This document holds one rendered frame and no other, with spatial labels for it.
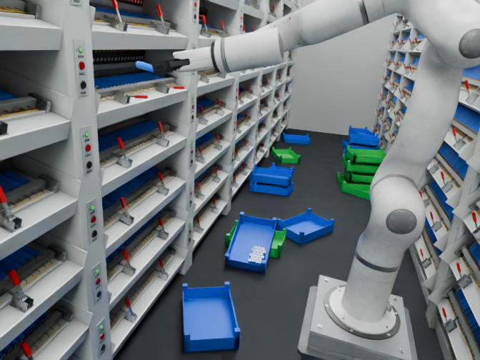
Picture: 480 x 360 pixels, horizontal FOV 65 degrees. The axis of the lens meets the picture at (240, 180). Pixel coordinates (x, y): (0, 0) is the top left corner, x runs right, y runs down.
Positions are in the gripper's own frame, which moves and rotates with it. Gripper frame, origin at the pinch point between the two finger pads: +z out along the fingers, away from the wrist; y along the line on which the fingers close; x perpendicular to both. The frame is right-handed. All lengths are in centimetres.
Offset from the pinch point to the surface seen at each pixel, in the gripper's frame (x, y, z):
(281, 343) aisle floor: 105, -20, -15
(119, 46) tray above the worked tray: -7.2, -0.9, 11.4
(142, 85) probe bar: 3.7, -20.0, 17.7
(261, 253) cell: 92, -66, 0
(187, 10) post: -20, -48, 8
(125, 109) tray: 9.5, -1.5, 14.8
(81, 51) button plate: -5.7, 17.0, 10.7
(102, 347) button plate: 76, 17, 30
